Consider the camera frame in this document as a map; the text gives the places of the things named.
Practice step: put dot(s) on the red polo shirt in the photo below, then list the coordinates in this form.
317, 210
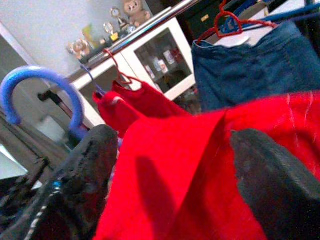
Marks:
155, 100
117, 112

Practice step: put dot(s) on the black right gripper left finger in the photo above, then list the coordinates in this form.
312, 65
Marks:
82, 170

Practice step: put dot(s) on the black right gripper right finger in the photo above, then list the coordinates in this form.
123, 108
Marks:
280, 180

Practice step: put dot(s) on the blue denim garment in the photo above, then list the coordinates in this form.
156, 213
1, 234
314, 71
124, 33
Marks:
250, 75

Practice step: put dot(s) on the small clock trophy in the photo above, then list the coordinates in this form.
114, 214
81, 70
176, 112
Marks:
117, 15

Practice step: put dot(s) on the white glass door cabinet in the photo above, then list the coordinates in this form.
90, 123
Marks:
185, 65

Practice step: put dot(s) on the red pinstriped shirt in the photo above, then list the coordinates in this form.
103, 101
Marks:
190, 162

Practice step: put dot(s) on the red plastic hanger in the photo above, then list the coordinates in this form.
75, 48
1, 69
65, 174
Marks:
117, 70
226, 35

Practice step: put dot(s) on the crystal figurine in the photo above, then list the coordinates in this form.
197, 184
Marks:
78, 48

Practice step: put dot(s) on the steel rail clothes rack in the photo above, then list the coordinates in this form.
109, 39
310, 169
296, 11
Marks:
155, 22

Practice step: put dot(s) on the purple plastic hanger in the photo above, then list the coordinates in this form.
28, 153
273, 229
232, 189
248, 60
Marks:
37, 72
93, 80

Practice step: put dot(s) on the brown teddy bear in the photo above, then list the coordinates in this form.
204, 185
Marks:
136, 11

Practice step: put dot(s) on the white printed T-shirt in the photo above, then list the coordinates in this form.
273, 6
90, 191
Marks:
237, 41

